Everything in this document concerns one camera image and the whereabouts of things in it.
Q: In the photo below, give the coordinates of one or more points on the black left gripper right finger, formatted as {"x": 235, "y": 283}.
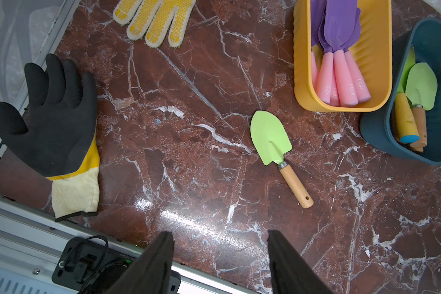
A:
{"x": 290, "y": 274}

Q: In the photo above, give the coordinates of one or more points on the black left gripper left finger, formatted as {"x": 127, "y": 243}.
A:
{"x": 150, "y": 273}

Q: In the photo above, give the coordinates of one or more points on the green shovel wooden handle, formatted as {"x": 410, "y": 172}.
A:
{"x": 421, "y": 89}
{"x": 271, "y": 142}

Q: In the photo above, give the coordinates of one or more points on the green trowel yellow handle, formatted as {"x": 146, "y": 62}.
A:
{"x": 405, "y": 121}

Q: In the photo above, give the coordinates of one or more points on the purple square shovel pink handle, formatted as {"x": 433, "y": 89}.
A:
{"x": 325, "y": 75}
{"x": 339, "y": 27}

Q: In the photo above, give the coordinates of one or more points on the yellow storage box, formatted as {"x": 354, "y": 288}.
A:
{"x": 372, "y": 53}

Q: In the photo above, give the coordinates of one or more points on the dark teal storage box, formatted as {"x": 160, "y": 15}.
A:
{"x": 375, "y": 127}

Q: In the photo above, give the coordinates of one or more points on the black and yellow glove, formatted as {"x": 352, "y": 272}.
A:
{"x": 59, "y": 139}

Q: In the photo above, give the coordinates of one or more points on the yellow rubber glove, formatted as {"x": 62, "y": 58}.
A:
{"x": 154, "y": 20}

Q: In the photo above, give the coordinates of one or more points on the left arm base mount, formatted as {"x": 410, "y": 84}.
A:
{"x": 90, "y": 266}

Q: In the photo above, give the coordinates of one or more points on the aluminium front rail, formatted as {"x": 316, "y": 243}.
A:
{"x": 30, "y": 239}

